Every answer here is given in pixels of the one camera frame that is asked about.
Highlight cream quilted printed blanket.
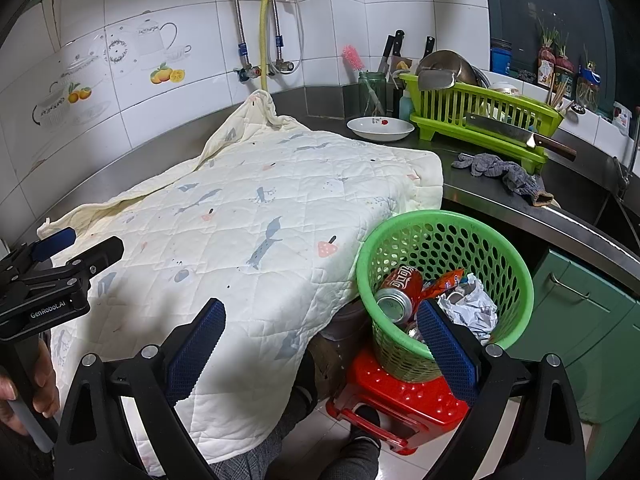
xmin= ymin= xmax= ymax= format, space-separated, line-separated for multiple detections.
xmin=37 ymin=89 xmax=445 ymax=466

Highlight silver paper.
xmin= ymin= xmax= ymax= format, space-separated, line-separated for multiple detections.
xmin=437 ymin=272 xmax=499 ymax=345

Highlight pink bottle brush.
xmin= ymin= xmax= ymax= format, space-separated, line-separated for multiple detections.
xmin=341 ymin=44 xmax=386 ymax=115

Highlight steel mixing bowl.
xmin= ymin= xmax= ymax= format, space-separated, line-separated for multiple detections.
xmin=416 ymin=50 xmax=481 ymax=88

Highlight person's right leg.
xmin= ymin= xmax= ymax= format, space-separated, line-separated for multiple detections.
xmin=325 ymin=405 xmax=383 ymax=480

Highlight green glass jar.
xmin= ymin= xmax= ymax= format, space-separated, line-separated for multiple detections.
xmin=358 ymin=71 xmax=387 ymax=117

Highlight person's left leg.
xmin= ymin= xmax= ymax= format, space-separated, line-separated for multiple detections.
xmin=210 ymin=355 xmax=318 ymax=480

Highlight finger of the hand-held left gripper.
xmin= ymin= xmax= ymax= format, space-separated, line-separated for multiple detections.
xmin=0 ymin=226 xmax=77 ymax=286
xmin=0 ymin=236 xmax=125 ymax=313

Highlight braided metal hose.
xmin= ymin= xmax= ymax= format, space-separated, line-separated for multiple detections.
xmin=270 ymin=0 xmax=304 ymax=73
xmin=220 ymin=0 xmax=249 ymax=68

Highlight cleaver with wooden handle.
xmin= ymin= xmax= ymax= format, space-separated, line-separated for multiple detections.
xmin=464 ymin=113 xmax=577 ymax=162

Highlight red snack packet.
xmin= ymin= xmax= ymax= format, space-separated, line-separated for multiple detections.
xmin=424 ymin=268 xmax=466 ymax=301

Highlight green cabinet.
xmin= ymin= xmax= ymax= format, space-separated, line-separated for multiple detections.
xmin=520 ymin=247 xmax=640 ymax=480

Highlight green plastic dish rack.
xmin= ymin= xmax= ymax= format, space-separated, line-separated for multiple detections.
xmin=399 ymin=72 xmax=564 ymax=170

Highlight dark bucket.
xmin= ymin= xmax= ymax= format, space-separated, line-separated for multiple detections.
xmin=322 ymin=300 xmax=373 ymax=343

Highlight white plate with red print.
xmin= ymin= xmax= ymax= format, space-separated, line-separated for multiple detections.
xmin=346 ymin=116 xmax=416 ymax=142

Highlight potted sprouting plant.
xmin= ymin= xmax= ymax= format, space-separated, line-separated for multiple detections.
xmin=537 ymin=20 xmax=576 ymax=93
xmin=575 ymin=50 xmax=601 ymax=111

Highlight yellow gas hose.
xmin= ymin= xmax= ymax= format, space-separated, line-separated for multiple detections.
xmin=259 ymin=0 xmax=276 ymax=93

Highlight red plastic stool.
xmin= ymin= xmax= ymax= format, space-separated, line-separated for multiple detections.
xmin=326 ymin=345 xmax=471 ymax=456

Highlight person's leg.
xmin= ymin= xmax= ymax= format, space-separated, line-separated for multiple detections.
xmin=210 ymin=355 xmax=318 ymax=480
xmin=325 ymin=405 xmax=383 ymax=480

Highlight person's left hand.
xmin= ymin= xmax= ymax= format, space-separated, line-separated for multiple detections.
xmin=0 ymin=345 xmax=61 ymax=436

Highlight red soda can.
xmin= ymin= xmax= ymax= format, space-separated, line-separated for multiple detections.
xmin=375 ymin=265 xmax=426 ymax=323

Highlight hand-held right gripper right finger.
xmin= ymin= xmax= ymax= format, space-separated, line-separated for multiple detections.
xmin=416 ymin=300 xmax=586 ymax=480

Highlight metal cabinet handle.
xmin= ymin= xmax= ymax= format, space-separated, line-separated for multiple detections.
xmin=547 ymin=272 xmax=598 ymax=301

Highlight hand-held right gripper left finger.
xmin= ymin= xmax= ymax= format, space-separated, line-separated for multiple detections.
xmin=52 ymin=297 xmax=226 ymax=480

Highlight grey rag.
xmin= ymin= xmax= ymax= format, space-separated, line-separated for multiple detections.
xmin=451 ymin=152 xmax=555 ymax=207

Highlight green perforated plastic basket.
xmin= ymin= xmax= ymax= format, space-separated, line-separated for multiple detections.
xmin=356 ymin=210 xmax=535 ymax=385

